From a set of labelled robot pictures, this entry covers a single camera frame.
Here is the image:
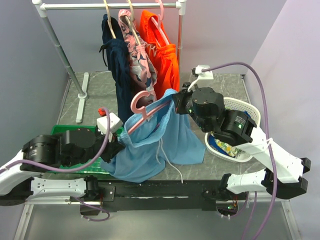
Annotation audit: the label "pink plastic hanger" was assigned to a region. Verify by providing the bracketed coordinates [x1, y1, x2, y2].
[127, 90, 170, 135]

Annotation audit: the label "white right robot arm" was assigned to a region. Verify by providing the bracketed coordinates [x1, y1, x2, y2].
[172, 87, 311, 201]

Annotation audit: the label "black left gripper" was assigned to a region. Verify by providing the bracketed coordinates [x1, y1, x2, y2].
[64, 126, 126, 168]

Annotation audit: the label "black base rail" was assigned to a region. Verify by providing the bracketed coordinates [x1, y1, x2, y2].
[80, 177, 246, 213]

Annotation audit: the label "wooden hanger middle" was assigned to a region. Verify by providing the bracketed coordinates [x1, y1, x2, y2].
[126, 0, 142, 46]

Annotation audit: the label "green plastic tray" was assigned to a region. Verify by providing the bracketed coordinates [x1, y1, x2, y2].
[52, 125, 125, 174]

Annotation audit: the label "orange shorts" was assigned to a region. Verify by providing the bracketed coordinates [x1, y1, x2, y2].
[138, 9, 180, 99]

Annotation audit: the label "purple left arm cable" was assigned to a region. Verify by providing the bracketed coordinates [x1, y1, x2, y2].
[0, 107, 112, 222]

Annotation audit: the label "pink hanger with orange shorts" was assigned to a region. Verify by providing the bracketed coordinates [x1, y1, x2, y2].
[151, 0, 170, 45]

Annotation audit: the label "navy blue shorts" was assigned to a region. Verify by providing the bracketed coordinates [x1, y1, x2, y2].
[99, 14, 134, 123]

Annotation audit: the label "wooden hanger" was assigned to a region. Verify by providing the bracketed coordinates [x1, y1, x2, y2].
[126, 0, 142, 46]
[103, 0, 116, 39]

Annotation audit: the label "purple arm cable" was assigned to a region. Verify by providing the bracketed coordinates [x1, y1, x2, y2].
[0, 107, 112, 222]
[202, 61, 278, 240]

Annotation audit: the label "lemon print shorts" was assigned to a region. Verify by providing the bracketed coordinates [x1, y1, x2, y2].
[215, 139, 241, 158]

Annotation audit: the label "pink floral shorts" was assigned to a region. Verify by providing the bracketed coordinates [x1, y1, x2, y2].
[118, 9, 158, 102]

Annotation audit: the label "light blue shorts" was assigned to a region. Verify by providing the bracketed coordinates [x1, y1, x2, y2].
[100, 89, 206, 183]

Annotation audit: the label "white plastic laundry basket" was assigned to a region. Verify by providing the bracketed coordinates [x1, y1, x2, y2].
[204, 97, 261, 163]

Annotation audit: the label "wooden hanger left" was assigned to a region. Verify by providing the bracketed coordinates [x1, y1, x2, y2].
[103, 0, 116, 39]

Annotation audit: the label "aluminium frame rail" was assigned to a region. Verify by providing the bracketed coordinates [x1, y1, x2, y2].
[13, 182, 301, 240]

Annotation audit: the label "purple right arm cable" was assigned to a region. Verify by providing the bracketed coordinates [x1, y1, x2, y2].
[202, 61, 278, 240]

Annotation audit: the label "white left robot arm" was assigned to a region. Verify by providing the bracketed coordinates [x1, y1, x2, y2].
[0, 128, 125, 206]

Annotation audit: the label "white metal clothes rack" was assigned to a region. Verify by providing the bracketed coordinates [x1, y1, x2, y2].
[31, 0, 188, 124]

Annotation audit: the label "white drawstring cord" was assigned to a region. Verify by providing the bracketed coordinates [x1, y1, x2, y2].
[154, 138, 185, 183]

